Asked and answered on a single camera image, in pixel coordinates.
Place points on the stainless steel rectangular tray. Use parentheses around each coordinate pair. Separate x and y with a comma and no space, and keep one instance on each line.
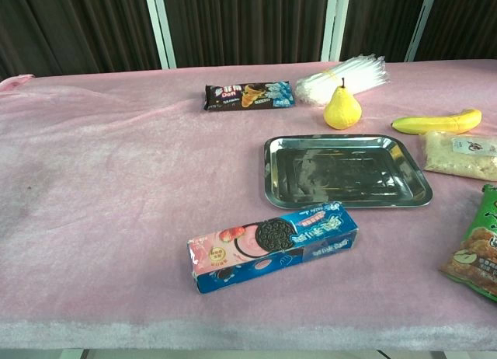
(349,172)

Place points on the dark chocolate snack packet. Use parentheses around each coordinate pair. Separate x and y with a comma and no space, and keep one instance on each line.
(248,96)

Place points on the blue Oreo cookie box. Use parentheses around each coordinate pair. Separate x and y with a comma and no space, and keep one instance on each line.
(272,246)

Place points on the yellow toy pear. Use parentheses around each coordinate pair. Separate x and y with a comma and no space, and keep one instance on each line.
(342,109)

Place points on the pink fleece table cloth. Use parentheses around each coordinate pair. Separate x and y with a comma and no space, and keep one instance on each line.
(116,199)

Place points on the clear plastic straws bundle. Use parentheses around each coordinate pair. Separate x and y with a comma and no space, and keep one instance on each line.
(349,79)

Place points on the dark pleated curtain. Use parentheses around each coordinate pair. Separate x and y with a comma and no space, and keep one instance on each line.
(248,21)

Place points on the yellow toy banana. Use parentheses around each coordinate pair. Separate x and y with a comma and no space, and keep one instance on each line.
(435,124)

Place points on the clear bag of grains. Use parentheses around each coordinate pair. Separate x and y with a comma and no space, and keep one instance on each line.
(454,157)

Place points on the green snack bag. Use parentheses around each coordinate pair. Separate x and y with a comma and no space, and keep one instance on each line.
(479,246)

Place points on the white metal frame post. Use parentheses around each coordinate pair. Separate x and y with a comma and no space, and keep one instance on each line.
(160,25)
(334,23)
(421,23)

